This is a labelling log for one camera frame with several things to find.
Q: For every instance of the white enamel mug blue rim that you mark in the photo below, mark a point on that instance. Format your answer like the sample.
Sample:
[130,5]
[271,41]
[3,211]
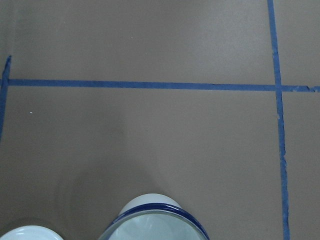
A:
[154,216]

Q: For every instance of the white round lid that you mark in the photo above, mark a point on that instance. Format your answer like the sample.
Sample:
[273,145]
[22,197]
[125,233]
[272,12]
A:
[31,232]

